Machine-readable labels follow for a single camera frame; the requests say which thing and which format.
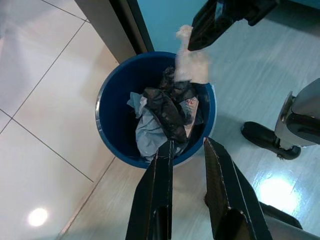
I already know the white red printed package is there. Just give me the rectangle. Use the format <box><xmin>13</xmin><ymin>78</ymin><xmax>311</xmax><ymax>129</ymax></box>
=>
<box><xmin>179</xmin><ymin>97</ymin><xmax>201</xmax><ymax>138</ymax></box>

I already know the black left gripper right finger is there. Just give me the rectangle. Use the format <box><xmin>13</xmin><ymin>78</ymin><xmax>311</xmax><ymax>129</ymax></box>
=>
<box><xmin>202</xmin><ymin>136</ymin><xmax>275</xmax><ymax>240</ymax></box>

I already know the white crumpled paper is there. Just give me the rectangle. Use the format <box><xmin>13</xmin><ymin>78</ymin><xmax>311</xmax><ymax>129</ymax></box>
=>
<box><xmin>126</xmin><ymin>91</ymin><xmax>173</xmax><ymax>161</ymax></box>

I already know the blue round trash bin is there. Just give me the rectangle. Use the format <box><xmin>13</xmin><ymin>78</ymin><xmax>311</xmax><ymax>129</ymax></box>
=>
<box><xmin>94</xmin><ymin>51</ymin><xmax>218</xmax><ymax>169</ymax></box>

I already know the white tissue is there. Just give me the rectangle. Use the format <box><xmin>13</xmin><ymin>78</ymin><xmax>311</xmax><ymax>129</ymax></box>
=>
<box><xmin>174</xmin><ymin>24</ymin><xmax>212</xmax><ymax>85</ymax></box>

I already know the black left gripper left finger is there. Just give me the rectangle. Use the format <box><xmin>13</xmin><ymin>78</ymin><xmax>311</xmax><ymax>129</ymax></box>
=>
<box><xmin>125</xmin><ymin>139</ymin><xmax>175</xmax><ymax>240</ymax></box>

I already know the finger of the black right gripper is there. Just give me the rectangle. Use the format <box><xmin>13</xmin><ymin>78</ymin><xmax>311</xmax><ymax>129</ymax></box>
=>
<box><xmin>224</xmin><ymin>0</ymin><xmax>278</xmax><ymax>27</ymax></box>
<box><xmin>187</xmin><ymin>0</ymin><xmax>236</xmax><ymax>52</ymax></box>

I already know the dark door frame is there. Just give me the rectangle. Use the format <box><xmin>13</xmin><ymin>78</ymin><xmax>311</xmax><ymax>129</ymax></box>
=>
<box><xmin>74</xmin><ymin>0</ymin><xmax>155</xmax><ymax>65</ymax></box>

